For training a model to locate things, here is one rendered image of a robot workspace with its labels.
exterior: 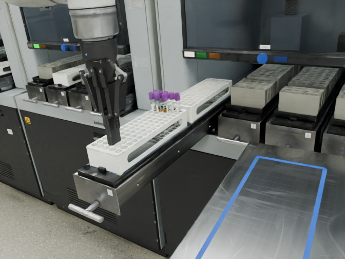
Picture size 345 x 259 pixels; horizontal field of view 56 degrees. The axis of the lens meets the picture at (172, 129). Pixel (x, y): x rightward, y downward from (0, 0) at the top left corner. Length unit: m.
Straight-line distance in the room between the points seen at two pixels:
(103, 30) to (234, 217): 0.42
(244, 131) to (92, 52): 0.53
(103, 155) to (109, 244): 1.09
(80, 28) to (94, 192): 0.36
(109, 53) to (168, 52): 0.51
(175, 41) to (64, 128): 0.72
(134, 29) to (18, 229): 1.34
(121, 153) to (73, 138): 0.86
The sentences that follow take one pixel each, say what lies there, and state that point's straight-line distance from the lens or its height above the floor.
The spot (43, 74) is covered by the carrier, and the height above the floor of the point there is 0.84.
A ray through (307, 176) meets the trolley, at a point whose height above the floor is 0.82.
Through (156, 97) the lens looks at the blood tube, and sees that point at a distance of 0.90.
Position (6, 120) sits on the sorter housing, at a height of 0.58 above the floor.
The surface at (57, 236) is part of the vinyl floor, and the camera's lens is 1.93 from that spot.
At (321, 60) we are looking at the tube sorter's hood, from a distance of 0.94.
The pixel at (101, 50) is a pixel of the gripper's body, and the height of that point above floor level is 1.08.
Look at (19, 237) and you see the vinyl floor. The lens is 2.03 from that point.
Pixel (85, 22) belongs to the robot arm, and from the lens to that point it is 0.65.
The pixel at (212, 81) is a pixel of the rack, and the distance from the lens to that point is 1.18.
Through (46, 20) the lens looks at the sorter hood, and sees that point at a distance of 1.57.
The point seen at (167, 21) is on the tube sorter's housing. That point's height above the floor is 1.08.
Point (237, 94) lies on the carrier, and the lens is 1.05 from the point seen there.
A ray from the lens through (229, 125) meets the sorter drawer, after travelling 1.01.
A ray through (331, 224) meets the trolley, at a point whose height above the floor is 0.82.
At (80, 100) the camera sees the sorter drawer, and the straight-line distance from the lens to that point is 1.41.
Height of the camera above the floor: 1.19
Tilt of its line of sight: 24 degrees down
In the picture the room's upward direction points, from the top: 5 degrees counter-clockwise
